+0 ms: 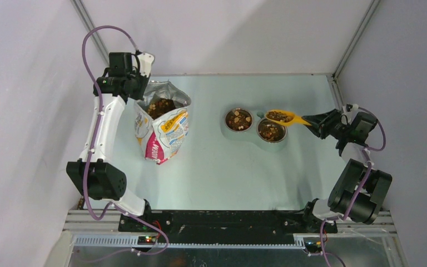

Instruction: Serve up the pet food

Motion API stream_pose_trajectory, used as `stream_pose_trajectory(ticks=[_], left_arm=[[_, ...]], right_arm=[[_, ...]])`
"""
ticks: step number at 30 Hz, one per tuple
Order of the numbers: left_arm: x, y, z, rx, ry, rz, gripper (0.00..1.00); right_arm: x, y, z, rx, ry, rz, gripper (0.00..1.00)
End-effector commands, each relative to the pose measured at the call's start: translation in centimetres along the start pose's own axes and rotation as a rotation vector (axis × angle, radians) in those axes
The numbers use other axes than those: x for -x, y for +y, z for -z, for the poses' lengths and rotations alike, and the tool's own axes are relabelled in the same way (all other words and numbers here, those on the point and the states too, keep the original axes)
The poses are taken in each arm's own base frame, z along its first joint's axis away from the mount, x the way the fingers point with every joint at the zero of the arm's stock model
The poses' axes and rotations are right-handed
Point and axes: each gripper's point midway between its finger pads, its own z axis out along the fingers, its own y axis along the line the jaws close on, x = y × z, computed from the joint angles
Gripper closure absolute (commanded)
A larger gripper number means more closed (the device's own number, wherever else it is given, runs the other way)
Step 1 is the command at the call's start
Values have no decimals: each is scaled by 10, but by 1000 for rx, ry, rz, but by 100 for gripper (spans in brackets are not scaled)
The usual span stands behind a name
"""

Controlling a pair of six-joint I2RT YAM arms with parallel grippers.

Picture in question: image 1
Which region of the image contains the right aluminium frame post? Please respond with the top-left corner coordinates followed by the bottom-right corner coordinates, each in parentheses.
top-left (333, 0), bottom-right (381, 80)

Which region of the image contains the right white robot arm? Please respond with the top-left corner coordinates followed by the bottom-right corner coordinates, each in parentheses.
top-left (301, 107), bottom-right (393, 233)

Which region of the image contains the kibble in right bowl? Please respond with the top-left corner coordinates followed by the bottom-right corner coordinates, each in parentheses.
top-left (258, 123), bottom-right (285, 142)

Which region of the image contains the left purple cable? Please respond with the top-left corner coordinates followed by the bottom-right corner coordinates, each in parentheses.
top-left (81, 25), bottom-right (170, 256)

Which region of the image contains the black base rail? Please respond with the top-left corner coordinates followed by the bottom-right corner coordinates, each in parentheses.
top-left (119, 210), bottom-right (337, 246)

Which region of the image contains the kibble in left bowl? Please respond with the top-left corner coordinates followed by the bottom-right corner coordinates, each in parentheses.
top-left (228, 110), bottom-right (252, 131)

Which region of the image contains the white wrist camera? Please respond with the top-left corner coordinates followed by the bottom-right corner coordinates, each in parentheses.
top-left (341, 103), bottom-right (359, 125)
top-left (135, 51), bottom-right (156, 78)

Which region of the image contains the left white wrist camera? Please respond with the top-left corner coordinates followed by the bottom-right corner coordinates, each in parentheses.
top-left (135, 51), bottom-right (156, 78)

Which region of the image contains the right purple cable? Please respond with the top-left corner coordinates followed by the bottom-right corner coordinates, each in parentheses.
top-left (319, 107), bottom-right (387, 267)

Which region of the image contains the aluminium frame post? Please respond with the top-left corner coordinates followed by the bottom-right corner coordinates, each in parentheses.
top-left (70, 0), bottom-right (109, 66)
top-left (333, 0), bottom-right (381, 80)

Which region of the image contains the kibble in yellow scoop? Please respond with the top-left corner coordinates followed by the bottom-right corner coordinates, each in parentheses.
top-left (266, 111), bottom-right (294, 123)

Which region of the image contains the steel bowl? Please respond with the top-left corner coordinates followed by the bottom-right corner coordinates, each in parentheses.
top-left (224, 107), bottom-right (254, 133)
top-left (257, 118), bottom-right (287, 144)

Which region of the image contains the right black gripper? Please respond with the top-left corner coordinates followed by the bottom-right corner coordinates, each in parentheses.
top-left (302, 109), bottom-right (352, 140)

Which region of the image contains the purple cable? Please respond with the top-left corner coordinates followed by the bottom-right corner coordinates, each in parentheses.
top-left (319, 107), bottom-right (387, 267)
top-left (81, 25), bottom-right (170, 256)

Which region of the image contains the pale green bowl tray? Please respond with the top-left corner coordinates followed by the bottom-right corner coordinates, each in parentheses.
top-left (220, 107), bottom-right (287, 152)

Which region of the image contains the left aluminium frame post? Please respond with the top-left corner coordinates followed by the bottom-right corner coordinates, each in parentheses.
top-left (70, 0), bottom-right (109, 66)

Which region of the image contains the right steel bowl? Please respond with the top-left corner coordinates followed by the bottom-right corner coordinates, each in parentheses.
top-left (257, 118), bottom-right (287, 144)

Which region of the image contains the left steel bowl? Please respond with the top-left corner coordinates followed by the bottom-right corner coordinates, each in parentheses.
top-left (224, 107), bottom-right (254, 133)

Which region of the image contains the pet food bag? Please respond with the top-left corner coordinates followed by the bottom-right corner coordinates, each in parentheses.
top-left (134, 81), bottom-right (191, 165)

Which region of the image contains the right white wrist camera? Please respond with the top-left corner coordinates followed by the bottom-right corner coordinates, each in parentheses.
top-left (341, 103), bottom-right (359, 125)

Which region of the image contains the pet food kibble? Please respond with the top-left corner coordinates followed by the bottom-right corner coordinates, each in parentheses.
top-left (147, 98), bottom-right (176, 120)

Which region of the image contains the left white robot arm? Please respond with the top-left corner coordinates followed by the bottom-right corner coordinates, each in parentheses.
top-left (66, 51), bottom-right (155, 232)

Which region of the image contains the kibble in bowl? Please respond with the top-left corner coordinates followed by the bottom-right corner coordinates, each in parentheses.
top-left (228, 110), bottom-right (252, 131)
top-left (258, 123), bottom-right (285, 142)

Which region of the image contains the yellow plastic scoop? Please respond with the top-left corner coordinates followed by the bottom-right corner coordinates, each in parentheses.
top-left (265, 110), bottom-right (311, 127)

